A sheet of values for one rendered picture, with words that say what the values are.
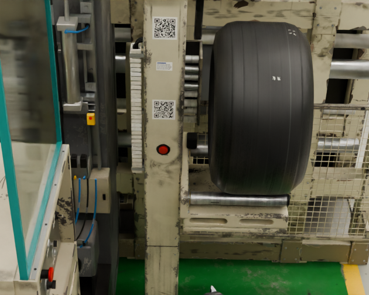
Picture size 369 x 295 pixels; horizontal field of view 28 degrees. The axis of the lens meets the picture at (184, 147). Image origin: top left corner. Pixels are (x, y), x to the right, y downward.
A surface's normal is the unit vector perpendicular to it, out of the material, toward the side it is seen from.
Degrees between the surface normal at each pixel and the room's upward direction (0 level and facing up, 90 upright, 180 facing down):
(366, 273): 0
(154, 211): 90
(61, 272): 0
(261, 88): 45
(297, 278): 0
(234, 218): 90
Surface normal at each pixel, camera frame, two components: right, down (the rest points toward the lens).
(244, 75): 0.02, -0.29
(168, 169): 0.00, 0.58
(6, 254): 0.03, -0.82
